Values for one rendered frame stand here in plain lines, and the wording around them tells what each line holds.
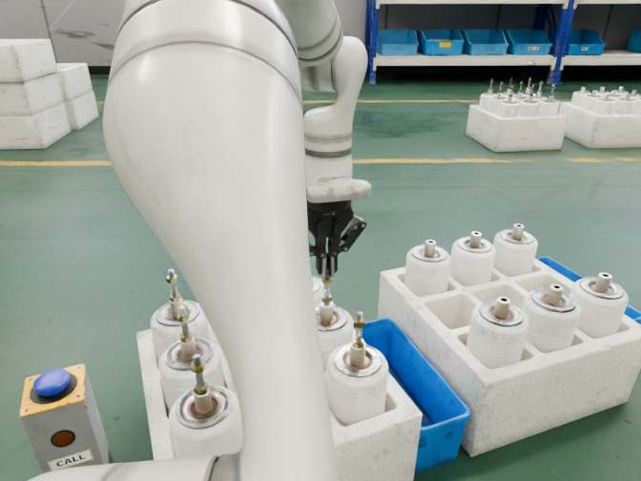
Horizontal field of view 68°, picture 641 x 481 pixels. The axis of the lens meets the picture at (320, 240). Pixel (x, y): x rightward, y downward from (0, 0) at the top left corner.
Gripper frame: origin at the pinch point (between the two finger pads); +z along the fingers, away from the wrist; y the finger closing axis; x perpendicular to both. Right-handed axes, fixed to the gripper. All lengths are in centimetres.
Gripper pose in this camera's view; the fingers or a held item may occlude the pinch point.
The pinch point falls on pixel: (326, 264)
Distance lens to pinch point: 78.2
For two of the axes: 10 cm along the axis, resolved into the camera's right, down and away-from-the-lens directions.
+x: 2.6, 4.4, -8.6
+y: -9.7, 1.2, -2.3
